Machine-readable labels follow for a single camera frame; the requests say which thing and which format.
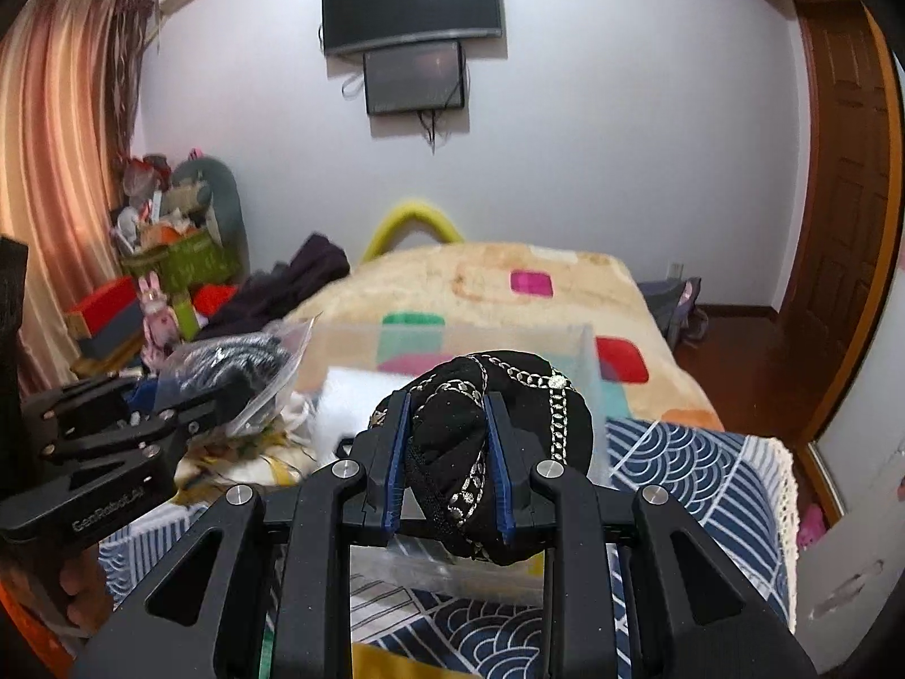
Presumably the white appliance with stickers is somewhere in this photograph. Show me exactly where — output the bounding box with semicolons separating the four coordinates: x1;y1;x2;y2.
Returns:
796;449;903;677

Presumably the yellow curved headboard tube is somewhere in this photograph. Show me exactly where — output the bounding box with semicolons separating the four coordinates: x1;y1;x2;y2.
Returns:
360;199;465;264

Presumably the beige blanket with coloured squares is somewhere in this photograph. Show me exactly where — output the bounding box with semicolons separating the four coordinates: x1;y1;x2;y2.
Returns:
287;242;722;431

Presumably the grey cloth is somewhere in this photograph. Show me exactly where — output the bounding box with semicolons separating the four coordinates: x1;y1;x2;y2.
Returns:
155;320;314;437

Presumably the grey backpack on floor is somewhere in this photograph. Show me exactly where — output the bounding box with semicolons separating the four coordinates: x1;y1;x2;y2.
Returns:
638;277;710;351

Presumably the clear plastic storage box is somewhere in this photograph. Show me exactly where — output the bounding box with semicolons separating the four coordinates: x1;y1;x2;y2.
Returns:
296;320;609;605

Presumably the brown wooden door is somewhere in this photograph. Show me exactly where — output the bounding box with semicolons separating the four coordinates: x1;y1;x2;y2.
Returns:
781;0;903;449

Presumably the small dark wall monitor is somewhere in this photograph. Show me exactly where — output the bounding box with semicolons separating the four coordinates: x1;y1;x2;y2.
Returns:
364;41;466;117

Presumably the red box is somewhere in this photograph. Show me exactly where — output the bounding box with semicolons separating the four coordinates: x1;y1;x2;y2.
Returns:
64;276;136;340

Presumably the grey green plush cushion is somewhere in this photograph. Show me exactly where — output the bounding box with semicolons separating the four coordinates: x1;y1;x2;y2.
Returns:
172;155;248;277

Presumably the dark clothes pile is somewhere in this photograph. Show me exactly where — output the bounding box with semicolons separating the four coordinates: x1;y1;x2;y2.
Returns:
196;233;350;340

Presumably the yellow sponge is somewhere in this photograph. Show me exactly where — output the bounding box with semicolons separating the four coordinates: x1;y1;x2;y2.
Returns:
351;644;469;679

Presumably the blue white patterned tablecloth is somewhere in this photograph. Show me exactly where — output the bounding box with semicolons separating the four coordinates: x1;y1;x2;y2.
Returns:
75;426;813;677

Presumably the white foam sponge block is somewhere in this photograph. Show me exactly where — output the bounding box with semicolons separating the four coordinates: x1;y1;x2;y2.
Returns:
312;366;413;466

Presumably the floral white cloth bundle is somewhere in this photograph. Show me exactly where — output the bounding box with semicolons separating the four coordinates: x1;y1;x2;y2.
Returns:
172;393;317;508

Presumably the black cloth with chain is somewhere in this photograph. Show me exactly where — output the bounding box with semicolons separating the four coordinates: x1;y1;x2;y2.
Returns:
402;350;594;566

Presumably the pink bunny figurine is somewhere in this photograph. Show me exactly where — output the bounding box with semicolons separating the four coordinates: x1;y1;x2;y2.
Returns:
138;272;179;372

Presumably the black wall television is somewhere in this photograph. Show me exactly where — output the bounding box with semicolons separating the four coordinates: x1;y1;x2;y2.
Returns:
321;0;503;55

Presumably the orange striped curtain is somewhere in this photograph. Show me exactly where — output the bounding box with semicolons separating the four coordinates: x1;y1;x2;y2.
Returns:
2;0;124;394

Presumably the green storage box with clutter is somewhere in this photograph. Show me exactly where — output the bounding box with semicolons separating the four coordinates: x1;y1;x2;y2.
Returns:
120;230;241;294

